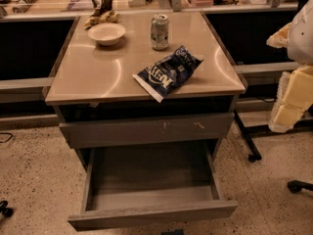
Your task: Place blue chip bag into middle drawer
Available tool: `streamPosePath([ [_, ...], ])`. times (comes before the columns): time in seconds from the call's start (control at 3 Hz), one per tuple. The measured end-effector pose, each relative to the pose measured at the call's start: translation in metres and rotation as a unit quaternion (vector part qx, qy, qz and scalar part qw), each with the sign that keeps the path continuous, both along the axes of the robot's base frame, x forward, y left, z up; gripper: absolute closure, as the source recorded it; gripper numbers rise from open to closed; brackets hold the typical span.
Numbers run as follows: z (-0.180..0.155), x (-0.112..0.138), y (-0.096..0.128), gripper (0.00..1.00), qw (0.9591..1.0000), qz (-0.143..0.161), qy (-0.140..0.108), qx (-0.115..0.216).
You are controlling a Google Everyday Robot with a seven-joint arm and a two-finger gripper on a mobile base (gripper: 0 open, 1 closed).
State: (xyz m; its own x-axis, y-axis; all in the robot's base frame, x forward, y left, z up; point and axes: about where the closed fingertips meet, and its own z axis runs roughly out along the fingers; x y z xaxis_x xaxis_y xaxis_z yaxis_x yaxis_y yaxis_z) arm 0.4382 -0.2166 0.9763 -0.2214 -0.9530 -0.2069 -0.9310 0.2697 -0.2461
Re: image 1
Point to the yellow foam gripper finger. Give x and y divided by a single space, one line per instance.
294 98

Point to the blue chip bag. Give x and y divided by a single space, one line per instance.
168 74

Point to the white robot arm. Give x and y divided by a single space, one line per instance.
297 37

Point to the closed top drawer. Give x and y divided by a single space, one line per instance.
145 130

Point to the open middle drawer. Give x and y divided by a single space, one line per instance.
150 184

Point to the grey drawer cabinet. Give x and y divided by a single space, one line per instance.
130 95

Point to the black table leg with caster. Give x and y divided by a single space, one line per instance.
254 155

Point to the black chair caster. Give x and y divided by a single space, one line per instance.
296 186

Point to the white soda can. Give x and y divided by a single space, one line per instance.
159 31

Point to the white ceramic bowl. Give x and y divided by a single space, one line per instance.
106 34

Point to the black caster at left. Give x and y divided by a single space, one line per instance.
8 212

